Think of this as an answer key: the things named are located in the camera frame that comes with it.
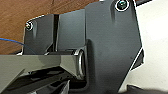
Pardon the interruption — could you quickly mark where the thin blue cable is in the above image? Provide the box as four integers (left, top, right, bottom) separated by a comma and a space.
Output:
0, 37, 38, 56

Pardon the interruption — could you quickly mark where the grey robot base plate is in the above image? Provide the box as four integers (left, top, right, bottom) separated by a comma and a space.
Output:
21, 0, 146, 94

